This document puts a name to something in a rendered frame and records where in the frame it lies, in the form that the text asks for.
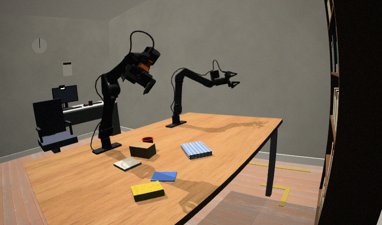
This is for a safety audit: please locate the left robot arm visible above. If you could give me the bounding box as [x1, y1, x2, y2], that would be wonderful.
[166, 68, 221, 128]

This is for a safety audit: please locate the yellow sponge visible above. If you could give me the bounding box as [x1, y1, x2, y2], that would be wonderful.
[131, 181, 165, 202]

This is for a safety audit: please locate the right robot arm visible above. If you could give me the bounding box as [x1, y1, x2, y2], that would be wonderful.
[92, 47, 161, 155]

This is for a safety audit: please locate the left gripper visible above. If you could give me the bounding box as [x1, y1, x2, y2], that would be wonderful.
[220, 72, 240, 88]

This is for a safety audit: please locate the red cup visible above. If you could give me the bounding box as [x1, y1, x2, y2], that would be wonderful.
[142, 137, 153, 143]

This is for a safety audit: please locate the blue and white checkered towel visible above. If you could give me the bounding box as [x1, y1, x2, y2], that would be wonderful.
[181, 141, 212, 160]

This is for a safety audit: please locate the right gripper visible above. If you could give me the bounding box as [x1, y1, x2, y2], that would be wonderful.
[121, 60, 156, 94]

